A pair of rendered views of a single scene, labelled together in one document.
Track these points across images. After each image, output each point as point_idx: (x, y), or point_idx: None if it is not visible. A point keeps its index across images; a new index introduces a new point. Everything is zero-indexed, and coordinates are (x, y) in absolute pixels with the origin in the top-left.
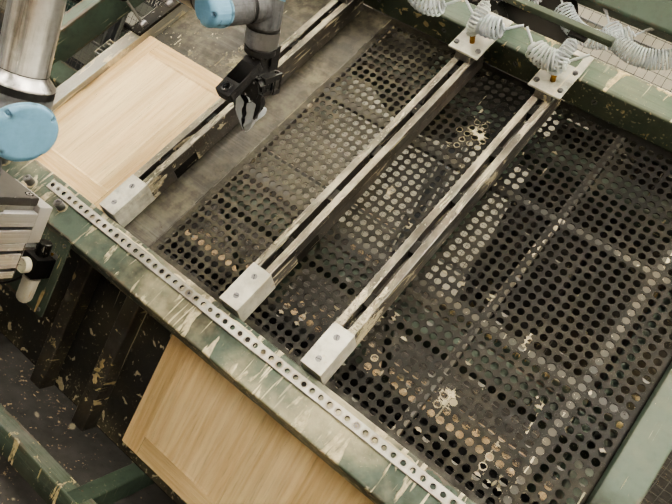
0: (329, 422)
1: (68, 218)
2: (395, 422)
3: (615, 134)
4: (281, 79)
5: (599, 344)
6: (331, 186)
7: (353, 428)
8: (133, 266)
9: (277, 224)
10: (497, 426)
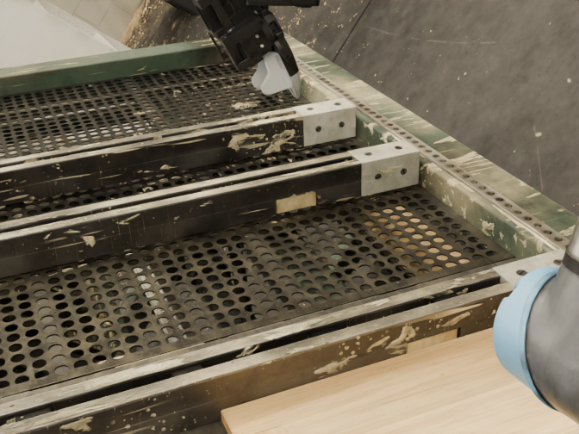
0: (352, 92)
1: None
2: (295, 105)
3: None
4: (211, 39)
5: (92, 101)
6: (208, 193)
7: (335, 84)
8: (533, 210)
9: (304, 230)
10: (220, 90)
